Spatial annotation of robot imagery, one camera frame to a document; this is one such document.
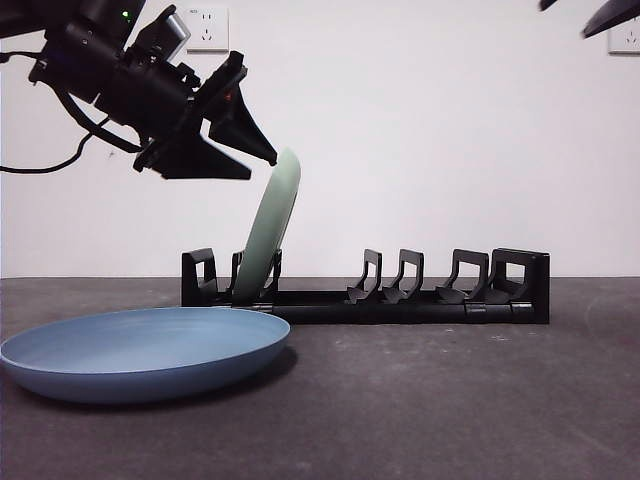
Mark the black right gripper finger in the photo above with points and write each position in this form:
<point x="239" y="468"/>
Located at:
<point x="547" y="4"/>
<point x="617" y="17"/>

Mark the pale green plate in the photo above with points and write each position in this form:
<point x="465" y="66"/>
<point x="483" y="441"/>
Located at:
<point x="270" y="220"/>

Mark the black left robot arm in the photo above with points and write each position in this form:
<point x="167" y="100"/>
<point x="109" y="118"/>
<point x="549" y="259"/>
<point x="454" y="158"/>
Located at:
<point x="75" y="60"/>

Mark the light blue plate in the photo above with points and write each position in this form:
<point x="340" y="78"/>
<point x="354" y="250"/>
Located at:
<point x="150" y="360"/>

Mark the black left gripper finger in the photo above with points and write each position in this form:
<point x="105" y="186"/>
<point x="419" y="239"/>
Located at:
<point x="200" y="162"/>
<point x="240" y="130"/>

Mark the white wall socket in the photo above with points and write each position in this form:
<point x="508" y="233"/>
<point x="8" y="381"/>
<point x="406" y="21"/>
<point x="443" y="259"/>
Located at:
<point x="625" y="44"/>
<point x="207" y="29"/>

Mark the black plastic plate rack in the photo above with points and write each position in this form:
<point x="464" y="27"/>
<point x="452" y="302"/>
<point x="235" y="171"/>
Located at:
<point x="537" y="292"/>

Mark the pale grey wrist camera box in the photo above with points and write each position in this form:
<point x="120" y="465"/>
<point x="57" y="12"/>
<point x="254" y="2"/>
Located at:
<point x="177" y="26"/>

